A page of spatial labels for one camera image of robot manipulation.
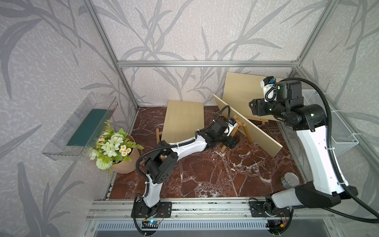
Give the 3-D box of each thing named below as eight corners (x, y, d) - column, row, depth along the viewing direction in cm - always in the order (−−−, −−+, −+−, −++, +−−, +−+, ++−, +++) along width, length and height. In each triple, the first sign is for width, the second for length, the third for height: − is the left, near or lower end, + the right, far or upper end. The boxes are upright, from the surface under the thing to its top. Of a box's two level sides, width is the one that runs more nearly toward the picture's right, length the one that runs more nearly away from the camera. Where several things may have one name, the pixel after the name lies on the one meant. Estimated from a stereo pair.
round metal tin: (281, 188, 83) (287, 184, 77) (278, 176, 87) (283, 172, 81) (295, 188, 83) (301, 184, 77) (290, 176, 87) (296, 172, 81)
